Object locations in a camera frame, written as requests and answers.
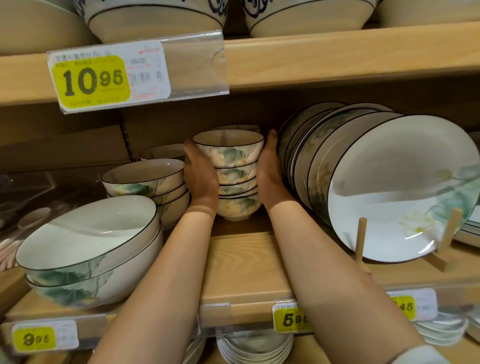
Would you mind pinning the person's right hand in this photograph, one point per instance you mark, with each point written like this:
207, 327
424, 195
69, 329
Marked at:
272, 180

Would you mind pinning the person's left hand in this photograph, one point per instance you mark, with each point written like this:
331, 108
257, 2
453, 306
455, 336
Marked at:
202, 183

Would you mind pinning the medium floral bowls stack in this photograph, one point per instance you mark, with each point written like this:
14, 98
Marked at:
174, 213

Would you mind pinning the person's right forearm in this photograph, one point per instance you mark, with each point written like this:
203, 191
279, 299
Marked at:
337, 288

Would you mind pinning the person's left forearm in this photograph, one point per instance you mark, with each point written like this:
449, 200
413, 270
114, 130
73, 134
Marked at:
157, 292

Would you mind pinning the stack of large white bowls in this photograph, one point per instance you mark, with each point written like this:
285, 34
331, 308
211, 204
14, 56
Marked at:
195, 350

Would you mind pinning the stack of large white dishes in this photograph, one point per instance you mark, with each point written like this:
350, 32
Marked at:
37, 30

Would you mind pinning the wooden plate rack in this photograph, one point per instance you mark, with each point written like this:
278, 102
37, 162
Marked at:
360, 240

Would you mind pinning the row of black-rimmed floral plates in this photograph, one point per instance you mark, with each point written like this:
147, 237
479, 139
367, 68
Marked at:
393, 187

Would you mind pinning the yellow price tag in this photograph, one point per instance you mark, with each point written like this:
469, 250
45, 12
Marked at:
423, 303
33, 339
90, 82
290, 320

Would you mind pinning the blue patterned white bowl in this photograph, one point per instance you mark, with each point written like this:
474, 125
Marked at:
150, 24
307, 22

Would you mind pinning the bundle of pink ceramic spoons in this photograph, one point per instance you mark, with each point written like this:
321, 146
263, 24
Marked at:
33, 217

